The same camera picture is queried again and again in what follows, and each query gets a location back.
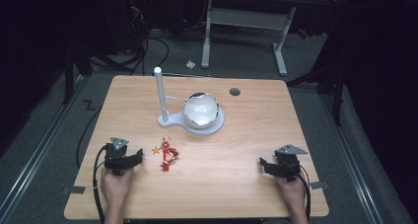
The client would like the person's right hand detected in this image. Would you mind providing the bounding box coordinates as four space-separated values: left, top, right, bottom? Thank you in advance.
274 174 309 216

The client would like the white stand with pole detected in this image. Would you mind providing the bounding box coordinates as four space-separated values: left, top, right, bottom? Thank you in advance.
153 66 226 136

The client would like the shiny white ball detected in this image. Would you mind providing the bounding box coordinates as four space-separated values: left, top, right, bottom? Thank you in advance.
181 92 221 130

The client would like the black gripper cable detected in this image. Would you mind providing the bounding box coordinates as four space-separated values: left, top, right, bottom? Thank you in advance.
92 144 109 224
296 169 313 221

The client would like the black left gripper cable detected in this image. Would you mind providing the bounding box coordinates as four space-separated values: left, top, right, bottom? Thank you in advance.
92 144 109 224

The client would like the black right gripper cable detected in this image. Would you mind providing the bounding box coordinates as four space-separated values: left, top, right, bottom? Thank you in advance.
296 169 313 221

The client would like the metal floor rail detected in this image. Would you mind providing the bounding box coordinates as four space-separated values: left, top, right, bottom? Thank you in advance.
0 75 87 223
319 94 385 224

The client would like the red toy figure keychain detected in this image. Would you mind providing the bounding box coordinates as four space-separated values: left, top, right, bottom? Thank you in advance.
151 136 180 173

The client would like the black floor cable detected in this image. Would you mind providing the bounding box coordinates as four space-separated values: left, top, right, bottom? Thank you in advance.
75 108 104 170

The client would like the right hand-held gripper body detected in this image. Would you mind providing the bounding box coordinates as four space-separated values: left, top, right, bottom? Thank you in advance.
272 143 310 184

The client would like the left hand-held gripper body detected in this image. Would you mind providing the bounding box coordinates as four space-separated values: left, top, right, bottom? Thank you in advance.
104 136 136 177

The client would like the white-framed desk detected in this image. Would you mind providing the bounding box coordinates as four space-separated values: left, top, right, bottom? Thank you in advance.
200 0 340 77

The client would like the black metal stand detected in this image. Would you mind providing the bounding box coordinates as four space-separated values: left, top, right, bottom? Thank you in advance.
285 36 349 126
61 44 95 106

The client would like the bundle of dark cables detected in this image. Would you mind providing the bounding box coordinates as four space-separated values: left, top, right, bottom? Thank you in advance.
124 0 211 76

